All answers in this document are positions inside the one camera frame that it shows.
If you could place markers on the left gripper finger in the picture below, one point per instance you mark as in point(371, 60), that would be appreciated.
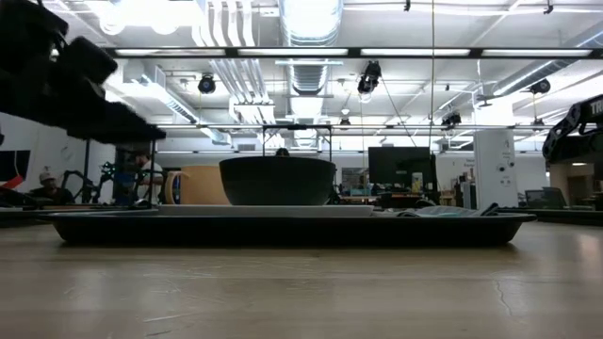
point(118, 124)

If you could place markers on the orange mug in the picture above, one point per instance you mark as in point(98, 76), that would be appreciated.
point(202, 186)

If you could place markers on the white round plate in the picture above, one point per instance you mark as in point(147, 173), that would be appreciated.
point(264, 210)

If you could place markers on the black bowl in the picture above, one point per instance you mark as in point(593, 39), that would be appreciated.
point(278, 181)

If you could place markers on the black rectangular tray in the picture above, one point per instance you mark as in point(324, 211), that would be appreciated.
point(282, 230)

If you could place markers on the gray cloth napkin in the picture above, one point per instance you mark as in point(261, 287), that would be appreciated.
point(447, 212)

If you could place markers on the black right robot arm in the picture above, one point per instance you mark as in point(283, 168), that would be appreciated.
point(579, 136)

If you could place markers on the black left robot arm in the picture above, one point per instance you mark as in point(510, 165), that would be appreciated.
point(23, 28)

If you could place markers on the person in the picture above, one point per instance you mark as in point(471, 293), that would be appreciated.
point(282, 152)
point(151, 172)
point(49, 188)

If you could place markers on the background black robot arms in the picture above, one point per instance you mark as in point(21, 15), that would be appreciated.
point(89, 181)

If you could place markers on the black ceiling spot lamp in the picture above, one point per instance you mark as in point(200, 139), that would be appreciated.
point(206, 84)
point(540, 86)
point(369, 77)
point(451, 119)

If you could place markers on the overhead light bar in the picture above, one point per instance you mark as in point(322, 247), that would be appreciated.
point(353, 52)

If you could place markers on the black computer monitor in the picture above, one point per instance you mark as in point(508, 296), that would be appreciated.
point(400, 165)

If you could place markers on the white pillar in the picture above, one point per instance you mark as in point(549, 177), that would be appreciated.
point(494, 165)

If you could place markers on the tall black stand frame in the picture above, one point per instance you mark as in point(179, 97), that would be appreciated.
point(86, 165)

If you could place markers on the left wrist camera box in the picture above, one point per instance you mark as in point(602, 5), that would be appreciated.
point(87, 59)

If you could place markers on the black wall screen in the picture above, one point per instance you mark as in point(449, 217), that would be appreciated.
point(14, 162)

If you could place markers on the small black gantry frame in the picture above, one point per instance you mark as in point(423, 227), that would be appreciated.
point(297, 126)

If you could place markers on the silver ventilation duct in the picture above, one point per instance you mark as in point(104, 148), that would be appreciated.
point(308, 28)

